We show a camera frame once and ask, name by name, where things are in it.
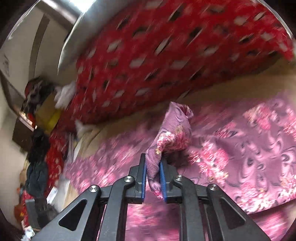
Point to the red patterned pillow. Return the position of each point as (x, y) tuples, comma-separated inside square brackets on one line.
[(131, 57)]

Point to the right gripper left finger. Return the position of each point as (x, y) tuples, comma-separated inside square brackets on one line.
[(99, 213)]

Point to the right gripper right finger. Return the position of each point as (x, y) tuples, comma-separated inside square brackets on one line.
[(206, 212)]

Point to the dark clothes pile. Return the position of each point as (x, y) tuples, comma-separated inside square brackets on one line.
[(39, 211)]

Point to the purple pink floral cloth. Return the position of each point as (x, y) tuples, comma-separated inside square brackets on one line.
[(246, 147)]

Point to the white crumpled plastic bag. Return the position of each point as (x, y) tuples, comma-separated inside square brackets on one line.
[(64, 95)]

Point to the yellow box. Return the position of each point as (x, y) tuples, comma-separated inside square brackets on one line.
[(47, 116)]

